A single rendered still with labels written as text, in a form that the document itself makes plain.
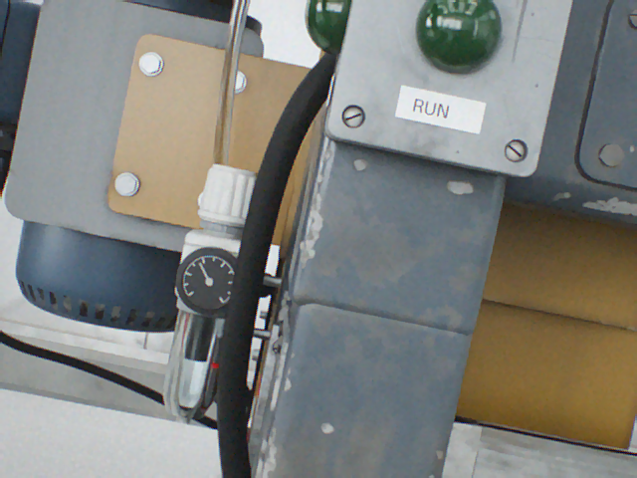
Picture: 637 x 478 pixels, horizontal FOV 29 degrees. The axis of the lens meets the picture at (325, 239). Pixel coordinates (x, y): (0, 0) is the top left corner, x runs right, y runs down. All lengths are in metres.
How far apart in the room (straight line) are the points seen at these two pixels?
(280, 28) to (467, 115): 5.25
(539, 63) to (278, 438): 0.17
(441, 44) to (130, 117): 0.47
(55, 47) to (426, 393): 0.48
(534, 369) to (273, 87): 0.26
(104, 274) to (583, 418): 0.35
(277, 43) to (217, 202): 4.99
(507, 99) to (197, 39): 0.46
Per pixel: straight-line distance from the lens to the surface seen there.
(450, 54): 0.42
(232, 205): 0.69
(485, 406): 0.79
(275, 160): 0.49
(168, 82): 0.86
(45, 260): 0.93
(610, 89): 0.50
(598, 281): 0.75
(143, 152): 0.86
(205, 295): 0.68
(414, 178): 0.48
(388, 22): 0.43
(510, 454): 0.66
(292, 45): 5.67
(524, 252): 0.74
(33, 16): 0.90
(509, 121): 0.44
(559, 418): 0.81
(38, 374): 5.80
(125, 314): 0.91
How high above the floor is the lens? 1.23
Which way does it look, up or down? 3 degrees down
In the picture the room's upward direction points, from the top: 12 degrees clockwise
